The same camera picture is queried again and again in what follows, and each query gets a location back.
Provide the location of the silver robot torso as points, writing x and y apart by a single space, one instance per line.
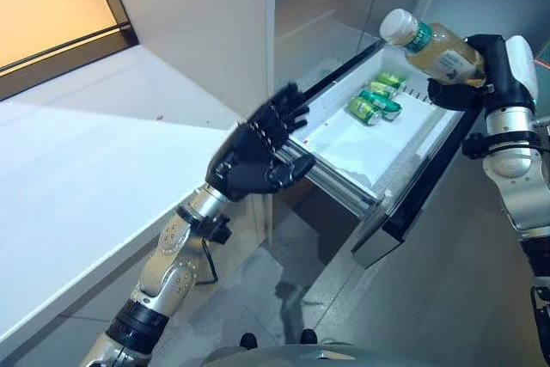
279 356

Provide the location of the black right robot foot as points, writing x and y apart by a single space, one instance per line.
308 337

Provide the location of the green drink can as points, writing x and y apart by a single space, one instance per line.
364 110
393 80
384 105
382 88

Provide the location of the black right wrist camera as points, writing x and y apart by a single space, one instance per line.
472 145

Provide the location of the tea bottle green label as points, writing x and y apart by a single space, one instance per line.
438 53

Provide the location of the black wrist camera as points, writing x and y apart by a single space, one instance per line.
217 229
472 145

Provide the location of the black robot foot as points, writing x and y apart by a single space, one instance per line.
248 341
308 337

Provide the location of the white fridge drawer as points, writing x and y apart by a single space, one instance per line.
365 152

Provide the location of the black left robot foot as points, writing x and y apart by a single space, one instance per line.
248 341

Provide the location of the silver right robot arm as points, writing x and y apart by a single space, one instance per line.
511 169

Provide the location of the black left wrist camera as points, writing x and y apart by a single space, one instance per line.
217 229

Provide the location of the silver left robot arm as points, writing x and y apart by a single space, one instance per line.
176 264

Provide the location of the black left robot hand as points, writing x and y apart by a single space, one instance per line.
249 160

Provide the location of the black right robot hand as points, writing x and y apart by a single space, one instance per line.
502 66

